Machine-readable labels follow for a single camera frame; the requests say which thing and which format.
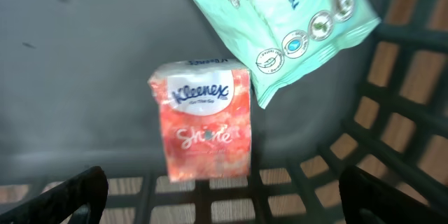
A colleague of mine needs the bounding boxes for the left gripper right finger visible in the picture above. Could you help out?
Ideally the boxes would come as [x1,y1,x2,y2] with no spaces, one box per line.
[339,166,447,224]

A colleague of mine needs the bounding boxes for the grey plastic mesh basket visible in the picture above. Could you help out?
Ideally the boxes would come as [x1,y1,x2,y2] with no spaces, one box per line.
[1,0,447,223]

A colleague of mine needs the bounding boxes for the mint wet wipes pack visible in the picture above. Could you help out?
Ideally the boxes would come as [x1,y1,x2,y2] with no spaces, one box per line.
[193,0,380,108]

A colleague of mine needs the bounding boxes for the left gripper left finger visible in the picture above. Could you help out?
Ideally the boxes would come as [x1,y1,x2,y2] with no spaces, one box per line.
[1,166,109,224]

